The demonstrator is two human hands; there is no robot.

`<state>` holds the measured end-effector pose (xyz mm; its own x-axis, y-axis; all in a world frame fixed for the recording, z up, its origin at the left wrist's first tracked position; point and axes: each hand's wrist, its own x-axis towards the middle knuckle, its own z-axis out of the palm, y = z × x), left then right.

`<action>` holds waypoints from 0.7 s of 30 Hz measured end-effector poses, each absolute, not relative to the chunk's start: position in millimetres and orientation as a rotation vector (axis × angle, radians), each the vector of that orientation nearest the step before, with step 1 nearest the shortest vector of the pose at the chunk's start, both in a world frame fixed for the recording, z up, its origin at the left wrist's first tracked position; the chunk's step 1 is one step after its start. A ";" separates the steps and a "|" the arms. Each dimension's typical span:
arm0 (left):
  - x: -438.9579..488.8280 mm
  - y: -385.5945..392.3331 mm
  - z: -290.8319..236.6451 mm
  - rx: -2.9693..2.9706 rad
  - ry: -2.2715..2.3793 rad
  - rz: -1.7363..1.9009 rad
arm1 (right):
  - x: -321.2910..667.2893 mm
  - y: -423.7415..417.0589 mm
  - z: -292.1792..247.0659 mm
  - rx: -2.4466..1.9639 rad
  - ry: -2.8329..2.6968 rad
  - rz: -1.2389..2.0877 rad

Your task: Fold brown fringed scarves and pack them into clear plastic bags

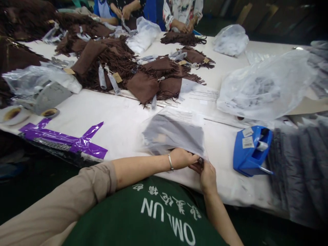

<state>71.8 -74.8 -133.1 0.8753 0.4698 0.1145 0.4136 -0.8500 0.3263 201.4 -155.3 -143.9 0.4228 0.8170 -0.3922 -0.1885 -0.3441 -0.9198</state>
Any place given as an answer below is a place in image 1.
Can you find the small clear tape roll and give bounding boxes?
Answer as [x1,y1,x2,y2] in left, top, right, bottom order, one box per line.
[257,139,270,152]

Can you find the pile of brown fringed pouches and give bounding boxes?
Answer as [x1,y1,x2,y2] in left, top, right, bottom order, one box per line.
[52,15,216,109]

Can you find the single brown fringed pouch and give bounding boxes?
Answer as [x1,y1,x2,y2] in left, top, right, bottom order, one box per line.
[160,30,207,47]

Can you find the clear bag of white filling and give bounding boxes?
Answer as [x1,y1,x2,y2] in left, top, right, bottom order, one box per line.
[212,24,249,57]

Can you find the person's right hand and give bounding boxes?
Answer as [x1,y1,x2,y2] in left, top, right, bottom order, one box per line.
[190,161,219,194]

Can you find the blue tape dispenser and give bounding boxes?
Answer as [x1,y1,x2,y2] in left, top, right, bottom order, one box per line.
[232,125,275,178]

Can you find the grey tape dispenser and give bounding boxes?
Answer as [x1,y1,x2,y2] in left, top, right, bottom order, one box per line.
[25,79,74,116]

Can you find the heap of grey packed goods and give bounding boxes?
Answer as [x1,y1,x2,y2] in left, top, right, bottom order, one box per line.
[304,40,328,101]

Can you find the clear plastic sleeve bag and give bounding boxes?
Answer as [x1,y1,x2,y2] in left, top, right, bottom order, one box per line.
[141,106,215,166]

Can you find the person's body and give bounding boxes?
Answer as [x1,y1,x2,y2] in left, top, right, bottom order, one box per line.
[63,174,231,246]

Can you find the flat cardboard sheet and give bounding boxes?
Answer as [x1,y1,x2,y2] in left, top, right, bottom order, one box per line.
[289,97,328,124]

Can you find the heap of dark brown fabric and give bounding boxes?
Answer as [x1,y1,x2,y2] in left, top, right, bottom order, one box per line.
[0,0,61,109]

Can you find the large clear bag of pouches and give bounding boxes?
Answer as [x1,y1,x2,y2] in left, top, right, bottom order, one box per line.
[216,49,319,121]

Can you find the purple tape strips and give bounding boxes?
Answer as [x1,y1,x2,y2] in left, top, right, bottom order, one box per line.
[18,118,108,160]

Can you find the brown-core tape roll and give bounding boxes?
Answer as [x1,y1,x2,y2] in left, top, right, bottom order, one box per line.
[40,107,61,119]

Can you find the person's left hand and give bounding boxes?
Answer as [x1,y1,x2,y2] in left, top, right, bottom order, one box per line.
[172,148,205,170]

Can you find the white plastic bag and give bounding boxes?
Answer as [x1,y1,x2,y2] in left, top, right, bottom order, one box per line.
[125,16,162,55]

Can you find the printed paper sheet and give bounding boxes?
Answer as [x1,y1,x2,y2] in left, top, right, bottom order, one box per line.
[187,86,221,106]

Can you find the stack of grey packed sleeves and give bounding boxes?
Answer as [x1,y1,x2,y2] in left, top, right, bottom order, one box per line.
[266,114,328,227]

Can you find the crumpled clear plastic bag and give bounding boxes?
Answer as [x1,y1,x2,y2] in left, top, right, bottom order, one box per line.
[1,65,83,104]

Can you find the large white tape roll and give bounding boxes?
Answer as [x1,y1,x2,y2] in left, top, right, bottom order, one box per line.
[0,104,32,126]

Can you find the dark brown pouch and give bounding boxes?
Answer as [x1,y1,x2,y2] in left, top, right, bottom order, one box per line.
[142,114,205,164]

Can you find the cardboard boxes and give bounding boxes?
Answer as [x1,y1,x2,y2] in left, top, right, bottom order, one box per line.
[235,2,280,32]

